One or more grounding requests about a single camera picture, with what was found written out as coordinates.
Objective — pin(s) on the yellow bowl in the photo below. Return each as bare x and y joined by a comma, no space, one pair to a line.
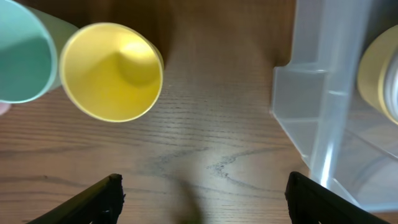
372,69

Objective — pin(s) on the pink cup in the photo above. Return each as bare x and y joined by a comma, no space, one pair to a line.
4,108

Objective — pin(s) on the clear plastic storage container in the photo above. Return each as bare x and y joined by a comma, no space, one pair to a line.
349,147

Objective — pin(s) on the yellow cup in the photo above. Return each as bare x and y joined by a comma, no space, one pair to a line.
111,72

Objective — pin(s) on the light grey bowl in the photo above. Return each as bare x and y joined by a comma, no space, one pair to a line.
390,87

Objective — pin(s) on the mint green cup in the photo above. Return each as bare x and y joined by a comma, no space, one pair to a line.
31,43

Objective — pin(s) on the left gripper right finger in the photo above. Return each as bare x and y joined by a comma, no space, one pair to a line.
309,202

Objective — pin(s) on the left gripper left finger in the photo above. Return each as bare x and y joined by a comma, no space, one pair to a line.
101,203

